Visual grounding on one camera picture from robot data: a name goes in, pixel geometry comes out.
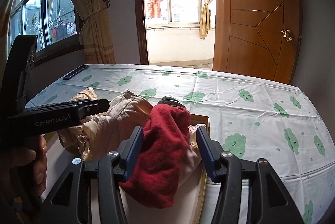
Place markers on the cream underwear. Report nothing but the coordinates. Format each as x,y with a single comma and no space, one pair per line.
123,122

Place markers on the black phone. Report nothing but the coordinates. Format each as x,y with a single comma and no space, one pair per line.
74,73

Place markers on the tied beige curtain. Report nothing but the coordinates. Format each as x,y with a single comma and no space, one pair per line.
96,30

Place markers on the person's left hand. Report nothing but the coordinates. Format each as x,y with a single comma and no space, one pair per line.
26,174

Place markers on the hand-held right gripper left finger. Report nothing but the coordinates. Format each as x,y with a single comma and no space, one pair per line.
134,148

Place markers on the curtain tieback hook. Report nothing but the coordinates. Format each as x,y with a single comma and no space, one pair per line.
106,0

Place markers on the brown wooden door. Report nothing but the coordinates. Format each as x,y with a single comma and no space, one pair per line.
248,38

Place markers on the wooden door frame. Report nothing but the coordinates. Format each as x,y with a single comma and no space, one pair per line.
138,17

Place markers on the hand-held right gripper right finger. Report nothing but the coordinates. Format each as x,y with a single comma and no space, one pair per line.
204,150

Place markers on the brass door knob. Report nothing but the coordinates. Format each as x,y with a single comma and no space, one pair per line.
286,34

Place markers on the red underwear with grey band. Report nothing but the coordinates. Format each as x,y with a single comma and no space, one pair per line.
157,161

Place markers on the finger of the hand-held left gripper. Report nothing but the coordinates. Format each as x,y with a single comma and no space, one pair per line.
96,107
81,102

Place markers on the sliding glass window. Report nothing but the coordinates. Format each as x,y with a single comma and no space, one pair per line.
52,17

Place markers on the shallow cardboard box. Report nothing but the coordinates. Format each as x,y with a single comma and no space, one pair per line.
188,203

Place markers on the clothes on outdoor line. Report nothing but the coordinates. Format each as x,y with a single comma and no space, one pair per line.
62,30

